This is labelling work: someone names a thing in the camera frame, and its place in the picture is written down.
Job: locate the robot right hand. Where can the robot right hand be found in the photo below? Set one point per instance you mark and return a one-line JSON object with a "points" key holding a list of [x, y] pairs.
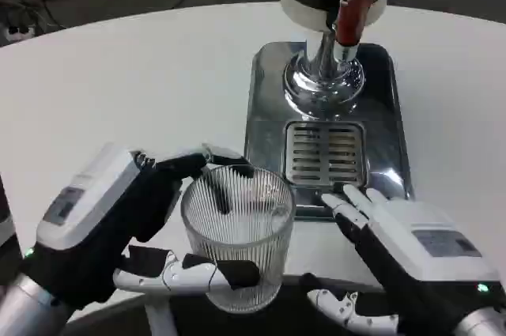
{"points": [[407, 272]]}

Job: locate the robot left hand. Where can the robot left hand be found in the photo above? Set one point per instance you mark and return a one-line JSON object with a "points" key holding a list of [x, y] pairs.
{"points": [[99, 225]]}

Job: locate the clear ribbed glass cup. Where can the clear ribbed glass cup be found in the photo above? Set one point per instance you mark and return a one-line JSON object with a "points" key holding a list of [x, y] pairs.
{"points": [[241, 237]]}

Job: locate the robot left silver forearm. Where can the robot left silver forearm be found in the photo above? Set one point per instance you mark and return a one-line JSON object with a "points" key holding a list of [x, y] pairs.
{"points": [[23, 308]]}

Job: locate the robot right silver forearm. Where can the robot right silver forearm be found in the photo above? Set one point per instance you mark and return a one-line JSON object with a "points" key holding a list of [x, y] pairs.
{"points": [[486, 324]]}

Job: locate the white table leg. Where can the white table leg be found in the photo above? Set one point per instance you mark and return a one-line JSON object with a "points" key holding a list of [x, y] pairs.
{"points": [[158, 316]]}

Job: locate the steel slotted drain grid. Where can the steel slotted drain grid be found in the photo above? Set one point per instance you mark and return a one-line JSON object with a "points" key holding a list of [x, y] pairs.
{"points": [[324, 154]]}

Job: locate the steel drip tray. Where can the steel drip tray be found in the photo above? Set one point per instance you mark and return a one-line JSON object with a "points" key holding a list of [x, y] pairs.
{"points": [[269, 142]]}

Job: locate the white power strip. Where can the white power strip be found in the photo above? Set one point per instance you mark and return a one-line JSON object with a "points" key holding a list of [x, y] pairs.
{"points": [[17, 29]]}

